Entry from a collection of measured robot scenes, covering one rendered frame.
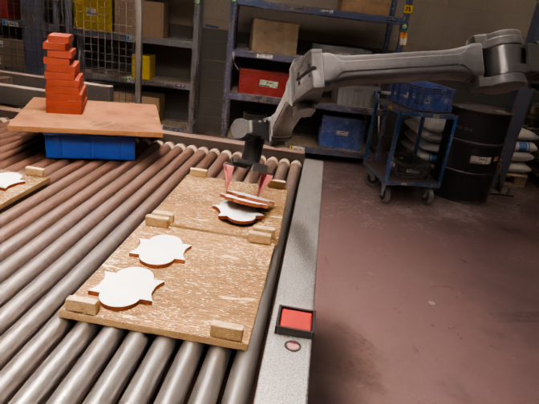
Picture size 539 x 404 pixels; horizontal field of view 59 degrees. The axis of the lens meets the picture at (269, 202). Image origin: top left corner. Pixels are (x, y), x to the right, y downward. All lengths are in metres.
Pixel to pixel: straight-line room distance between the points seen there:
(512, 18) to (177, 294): 5.97
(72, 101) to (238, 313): 1.25
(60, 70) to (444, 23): 5.01
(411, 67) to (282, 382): 0.61
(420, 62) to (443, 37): 5.32
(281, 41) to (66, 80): 3.66
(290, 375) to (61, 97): 1.43
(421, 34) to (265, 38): 1.94
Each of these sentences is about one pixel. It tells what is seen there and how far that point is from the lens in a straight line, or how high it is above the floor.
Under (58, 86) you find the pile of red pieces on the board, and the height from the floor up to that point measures 1.14.
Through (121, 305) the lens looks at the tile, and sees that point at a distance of 0.94.
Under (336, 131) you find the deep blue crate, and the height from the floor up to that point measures 0.34.
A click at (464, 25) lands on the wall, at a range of 6.36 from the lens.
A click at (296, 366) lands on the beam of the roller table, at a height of 0.91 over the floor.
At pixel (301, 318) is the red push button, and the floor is 0.93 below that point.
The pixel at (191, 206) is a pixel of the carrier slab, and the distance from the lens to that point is 1.39.
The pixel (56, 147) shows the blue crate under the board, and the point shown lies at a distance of 1.82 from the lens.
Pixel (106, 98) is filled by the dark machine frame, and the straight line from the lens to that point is 2.73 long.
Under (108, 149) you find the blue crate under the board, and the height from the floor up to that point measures 0.96.
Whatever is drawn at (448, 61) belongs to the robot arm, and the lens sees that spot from 0.99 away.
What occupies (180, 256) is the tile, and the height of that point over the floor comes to 0.95.
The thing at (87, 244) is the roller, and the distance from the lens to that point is 1.22.
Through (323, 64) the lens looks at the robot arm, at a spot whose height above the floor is 1.40.
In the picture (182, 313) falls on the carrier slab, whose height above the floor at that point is 0.94.
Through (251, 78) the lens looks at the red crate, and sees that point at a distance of 5.28.
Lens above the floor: 1.47
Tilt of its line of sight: 21 degrees down
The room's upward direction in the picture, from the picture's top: 7 degrees clockwise
